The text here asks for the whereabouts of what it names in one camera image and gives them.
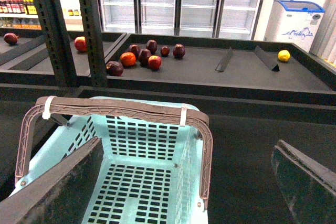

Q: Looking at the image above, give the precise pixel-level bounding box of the small dark red fruit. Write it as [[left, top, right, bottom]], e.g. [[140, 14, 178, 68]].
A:
[[160, 46, 170, 57]]

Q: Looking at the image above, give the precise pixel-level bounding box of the light blue plastic shopping basket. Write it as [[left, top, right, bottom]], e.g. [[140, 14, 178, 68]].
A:
[[15, 97, 208, 223]]

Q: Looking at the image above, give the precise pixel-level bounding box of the white blue chest freezer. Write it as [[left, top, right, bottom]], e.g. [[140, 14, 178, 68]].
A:
[[264, 0, 325, 52]]

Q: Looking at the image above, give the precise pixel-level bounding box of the black perforated post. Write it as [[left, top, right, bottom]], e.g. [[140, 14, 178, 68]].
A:
[[79, 0, 107, 87], [33, 0, 77, 87]]

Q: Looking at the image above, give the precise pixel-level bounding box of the near black display tray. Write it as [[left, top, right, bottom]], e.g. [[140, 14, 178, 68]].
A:
[[1, 84, 335, 223]]

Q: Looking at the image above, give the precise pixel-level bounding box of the dark red fruit back centre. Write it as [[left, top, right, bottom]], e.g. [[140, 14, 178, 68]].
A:
[[146, 39, 157, 55]]

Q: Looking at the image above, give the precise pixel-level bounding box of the black display tray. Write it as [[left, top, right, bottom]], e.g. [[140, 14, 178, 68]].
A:
[[1, 28, 127, 87], [106, 34, 335, 106], [1, 84, 335, 223]]

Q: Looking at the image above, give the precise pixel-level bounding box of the left black display tray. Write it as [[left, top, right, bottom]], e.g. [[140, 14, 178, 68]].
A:
[[1, 28, 127, 87]]

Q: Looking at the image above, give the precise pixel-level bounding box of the orange fruit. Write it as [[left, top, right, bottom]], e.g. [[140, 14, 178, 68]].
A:
[[120, 52, 137, 68]]

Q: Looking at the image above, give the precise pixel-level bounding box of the black triangular divider right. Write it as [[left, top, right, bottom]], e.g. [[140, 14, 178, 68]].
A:
[[254, 46, 280, 72]]

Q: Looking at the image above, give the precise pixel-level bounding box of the shelf with bottles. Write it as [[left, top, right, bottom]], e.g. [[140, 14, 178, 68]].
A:
[[1, 0, 83, 31]]

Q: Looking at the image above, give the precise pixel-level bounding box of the red apple behind post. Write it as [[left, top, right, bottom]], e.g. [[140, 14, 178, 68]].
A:
[[74, 36, 87, 52]]

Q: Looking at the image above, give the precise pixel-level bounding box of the dark red fruit front left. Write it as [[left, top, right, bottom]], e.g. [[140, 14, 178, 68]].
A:
[[106, 61, 124, 77]]

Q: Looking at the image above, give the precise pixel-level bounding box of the red apple front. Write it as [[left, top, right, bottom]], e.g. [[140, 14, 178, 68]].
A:
[[148, 56, 162, 70]]

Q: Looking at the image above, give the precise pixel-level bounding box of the dark red fruit right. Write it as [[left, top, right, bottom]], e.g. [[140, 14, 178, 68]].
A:
[[173, 44, 185, 59]]

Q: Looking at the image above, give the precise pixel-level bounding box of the yellow lemon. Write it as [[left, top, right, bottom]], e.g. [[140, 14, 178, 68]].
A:
[[278, 50, 291, 62]]

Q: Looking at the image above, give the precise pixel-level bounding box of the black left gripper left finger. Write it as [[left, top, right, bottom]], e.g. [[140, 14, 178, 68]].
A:
[[1, 137, 104, 223]]

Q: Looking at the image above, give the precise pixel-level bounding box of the black divider left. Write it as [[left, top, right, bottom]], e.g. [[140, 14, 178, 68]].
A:
[[215, 47, 233, 72]]

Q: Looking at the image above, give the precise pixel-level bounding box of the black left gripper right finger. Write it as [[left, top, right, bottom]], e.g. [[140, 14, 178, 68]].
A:
[[271, 140, 335, 223]]

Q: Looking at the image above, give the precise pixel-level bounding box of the dark red fruit far left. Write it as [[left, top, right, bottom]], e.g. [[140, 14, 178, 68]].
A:
[[4, 33, 19, 46]]

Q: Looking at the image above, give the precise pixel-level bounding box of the brown basket handle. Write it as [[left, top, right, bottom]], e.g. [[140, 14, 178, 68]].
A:
[[15, 96, 213, 209]]

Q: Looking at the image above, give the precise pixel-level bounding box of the glass door refrigerator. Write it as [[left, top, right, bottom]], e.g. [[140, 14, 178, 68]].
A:
[[99, 0, 263, 40]]

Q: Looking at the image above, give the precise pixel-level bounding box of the far black display tray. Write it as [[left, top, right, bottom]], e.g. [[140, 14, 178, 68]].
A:
[[106, 34, 335, 106]]

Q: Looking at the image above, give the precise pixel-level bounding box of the dark red fruit back left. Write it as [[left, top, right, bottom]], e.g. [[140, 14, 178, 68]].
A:
[[128, 44, 141, 59]]

